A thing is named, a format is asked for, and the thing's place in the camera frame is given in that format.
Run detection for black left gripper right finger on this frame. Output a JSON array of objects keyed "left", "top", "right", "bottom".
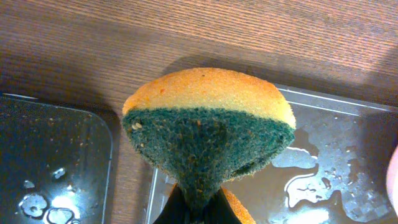
[{"left": 206, "top": 189, "right": 241, "bottom": 224}]

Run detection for pink plate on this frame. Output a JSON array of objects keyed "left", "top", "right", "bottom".
[{"left": 386, "top": 147, "right": 398, "bottom": 214}]

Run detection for black water tray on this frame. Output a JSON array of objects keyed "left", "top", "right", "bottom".
[{"left": 1, "top": 96, "right": 114, "bottom": 224}]

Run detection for brown plastic tray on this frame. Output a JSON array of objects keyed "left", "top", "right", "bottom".
[{"left": 144, "top": 83, "right": 398, "bottom": 224}]

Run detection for yellow green sponge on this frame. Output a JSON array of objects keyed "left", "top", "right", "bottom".
[{"left": 122, "top": 68, "right": 296, "bottom": 223}]

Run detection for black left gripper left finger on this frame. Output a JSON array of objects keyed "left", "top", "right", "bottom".
[{"left": 154, "top": 184, "right": 187, "bottom": 224}]

